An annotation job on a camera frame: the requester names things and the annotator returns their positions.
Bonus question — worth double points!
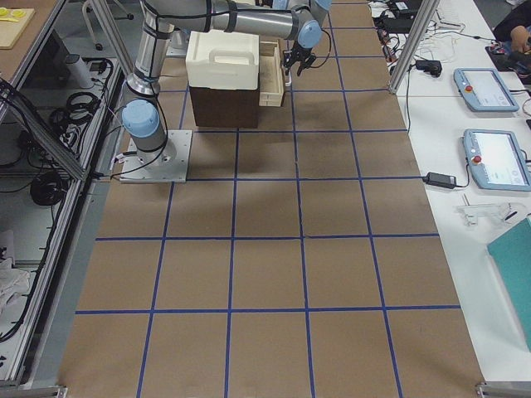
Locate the light wooden board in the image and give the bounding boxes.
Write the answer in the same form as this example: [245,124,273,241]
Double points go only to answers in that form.
[0,7,35,50]

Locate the person hand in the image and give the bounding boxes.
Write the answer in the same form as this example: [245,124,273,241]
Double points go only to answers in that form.
[510,26,530,53]

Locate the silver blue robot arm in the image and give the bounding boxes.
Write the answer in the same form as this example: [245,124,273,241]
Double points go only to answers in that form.
[123,1,330,154]

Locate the dark brown wooden cabinet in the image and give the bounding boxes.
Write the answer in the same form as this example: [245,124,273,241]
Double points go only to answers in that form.
[189,86,260,129]

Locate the cream white plastic tray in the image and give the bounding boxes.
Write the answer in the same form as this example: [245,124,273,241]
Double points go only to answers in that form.
[186,30,259,90]

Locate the white drawer handle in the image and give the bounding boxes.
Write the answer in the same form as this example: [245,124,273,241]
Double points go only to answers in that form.
[283,67,292,87]

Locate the teach pendant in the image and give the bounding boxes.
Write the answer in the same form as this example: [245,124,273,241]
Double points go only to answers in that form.
[462,129,530,192]
[453,68,519,112]

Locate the light wooden drawer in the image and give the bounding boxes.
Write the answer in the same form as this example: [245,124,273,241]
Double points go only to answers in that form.
[259,41,285,107]

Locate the crumpled white cloth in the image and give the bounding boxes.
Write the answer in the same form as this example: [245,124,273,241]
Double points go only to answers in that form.
[0,231,31,316]

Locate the clear acrylic holder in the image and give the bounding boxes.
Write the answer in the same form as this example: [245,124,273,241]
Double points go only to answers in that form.
[455,195,529,227]

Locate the aluminium frame post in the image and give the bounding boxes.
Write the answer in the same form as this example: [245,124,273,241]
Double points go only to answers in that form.
[388,0,440,94]

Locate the black power brick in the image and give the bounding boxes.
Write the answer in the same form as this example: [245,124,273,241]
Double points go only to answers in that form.
[415,60,442,77]

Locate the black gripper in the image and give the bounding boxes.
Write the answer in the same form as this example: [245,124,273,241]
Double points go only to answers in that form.
[283,46,316,76]

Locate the black power adapter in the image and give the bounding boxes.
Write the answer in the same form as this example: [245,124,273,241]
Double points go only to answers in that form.
[422,172,457,189]

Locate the teach pendant far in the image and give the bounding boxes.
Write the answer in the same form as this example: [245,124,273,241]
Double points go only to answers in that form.
[453,68,519,112]

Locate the teach pendant near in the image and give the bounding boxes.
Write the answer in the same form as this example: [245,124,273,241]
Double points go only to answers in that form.
[462,129,530,192]

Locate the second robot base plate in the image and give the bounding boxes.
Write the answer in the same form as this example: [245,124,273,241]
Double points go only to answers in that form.
[119,129,192,183]

